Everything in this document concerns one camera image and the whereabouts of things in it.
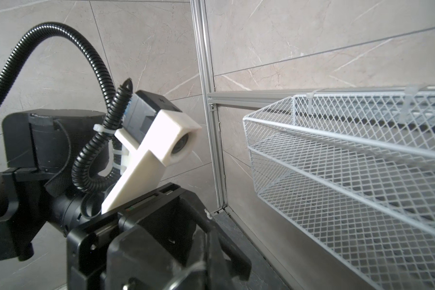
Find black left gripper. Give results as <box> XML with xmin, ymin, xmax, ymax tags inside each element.
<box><xmin>67</xmin><ymin>183</ymin><xmax>252</xmax><ymax>290</ymax></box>

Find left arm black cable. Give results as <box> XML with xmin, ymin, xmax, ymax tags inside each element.
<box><xmin>0</xmin><ymin>21</ymin><xmax>134</xmax><ymax>193</ymax></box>

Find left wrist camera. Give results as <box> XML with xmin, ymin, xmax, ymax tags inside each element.
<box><xmin>101</xmin><ymin>90</ymin><xmax>202</xmax><ymax>214</ymax></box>

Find white wire mesh basket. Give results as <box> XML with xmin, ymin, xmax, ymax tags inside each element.
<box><xmin>243</xmin><ymin>87</ymin><xmax>435</xmax><ymax>290</ymax></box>

